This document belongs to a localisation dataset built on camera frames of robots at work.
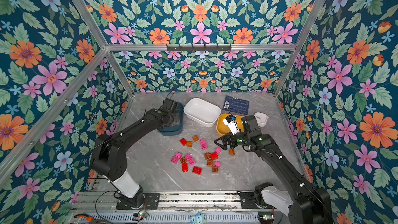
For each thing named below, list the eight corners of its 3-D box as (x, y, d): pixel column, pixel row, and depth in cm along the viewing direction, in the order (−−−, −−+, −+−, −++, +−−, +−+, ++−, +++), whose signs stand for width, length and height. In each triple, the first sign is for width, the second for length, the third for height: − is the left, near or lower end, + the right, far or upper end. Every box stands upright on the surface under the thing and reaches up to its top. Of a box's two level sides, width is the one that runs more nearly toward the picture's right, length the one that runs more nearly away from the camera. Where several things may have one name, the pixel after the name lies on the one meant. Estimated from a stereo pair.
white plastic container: (181, 115, 109) (179, 110, 104) (194, 100, 118) (193, 95, 113) (211, 131, 100) (211, 126, 96) (223, 113, 109) (224, 108, 105)
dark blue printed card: (222, 109, 112) (222, 107, 111) (226, 97, 120) (226, 95, 119) (247, 115, 109) (248, 113, 107) (249, 102, 117) (250, 100, 115)
